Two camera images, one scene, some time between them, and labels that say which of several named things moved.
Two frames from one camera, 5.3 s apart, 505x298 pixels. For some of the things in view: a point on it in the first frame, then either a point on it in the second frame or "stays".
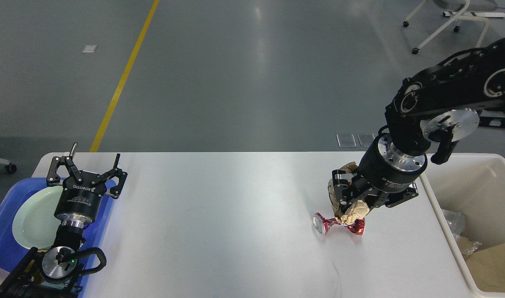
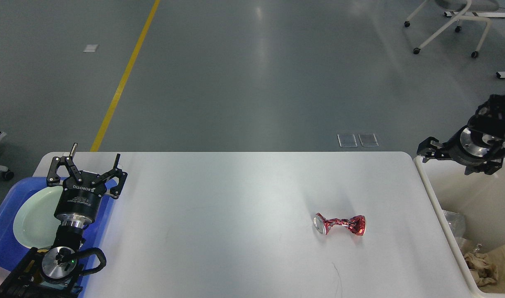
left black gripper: [78, 203] stays
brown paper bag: [494, 269] stays
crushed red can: [322, 224] stays
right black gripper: [384, 167] -> [469, 147]
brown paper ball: [353, 210] -> [485, 273]
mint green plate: [35, 224] stays
